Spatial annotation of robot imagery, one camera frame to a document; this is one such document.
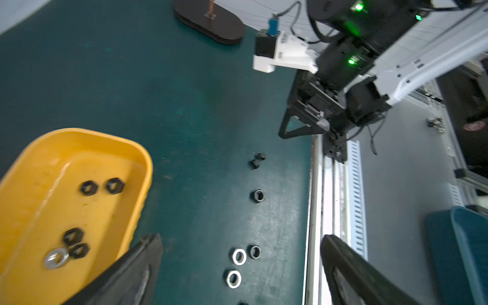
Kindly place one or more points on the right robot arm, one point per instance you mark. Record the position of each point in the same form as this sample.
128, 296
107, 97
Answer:
381, 52

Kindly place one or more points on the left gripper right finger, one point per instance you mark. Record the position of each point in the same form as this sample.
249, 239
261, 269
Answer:
352, 280

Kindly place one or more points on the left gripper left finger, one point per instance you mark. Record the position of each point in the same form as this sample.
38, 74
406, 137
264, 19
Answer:
130, 280

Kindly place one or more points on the black nut below silver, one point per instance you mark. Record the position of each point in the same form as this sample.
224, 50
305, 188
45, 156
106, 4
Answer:
255, 252

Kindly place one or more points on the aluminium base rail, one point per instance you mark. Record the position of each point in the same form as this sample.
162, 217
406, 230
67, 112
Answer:
336, 207

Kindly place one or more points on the yellow plastic storage box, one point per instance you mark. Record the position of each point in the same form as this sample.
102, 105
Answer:
41, 200

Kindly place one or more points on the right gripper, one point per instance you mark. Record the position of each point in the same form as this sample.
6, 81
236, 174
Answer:
310, 110

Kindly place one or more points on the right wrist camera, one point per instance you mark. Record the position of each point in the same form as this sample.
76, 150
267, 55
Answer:
275, 48

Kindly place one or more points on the black cylinder stand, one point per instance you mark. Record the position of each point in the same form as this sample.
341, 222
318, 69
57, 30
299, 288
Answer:
210, 19

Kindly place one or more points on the teal bin outside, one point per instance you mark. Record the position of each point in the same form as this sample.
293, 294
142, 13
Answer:
457, 240

